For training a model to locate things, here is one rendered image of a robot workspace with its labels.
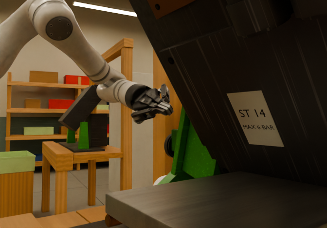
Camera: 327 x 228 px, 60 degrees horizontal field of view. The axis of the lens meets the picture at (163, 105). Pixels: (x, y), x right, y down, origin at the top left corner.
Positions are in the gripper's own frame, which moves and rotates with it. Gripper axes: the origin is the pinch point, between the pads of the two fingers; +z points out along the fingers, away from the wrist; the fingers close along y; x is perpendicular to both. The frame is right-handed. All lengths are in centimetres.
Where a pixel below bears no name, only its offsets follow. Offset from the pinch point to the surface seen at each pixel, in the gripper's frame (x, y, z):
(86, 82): 199, 87, -610
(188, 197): -16.1, -15.8, 36.0
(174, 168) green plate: -3.6, -11.5, 19.4
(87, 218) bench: 26, -34, -26
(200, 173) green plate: -3.4, -9.7, 24.0
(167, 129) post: 30.8, 8.0, -34.0
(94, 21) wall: 118, 221, -703
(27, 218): 14, -46, -31
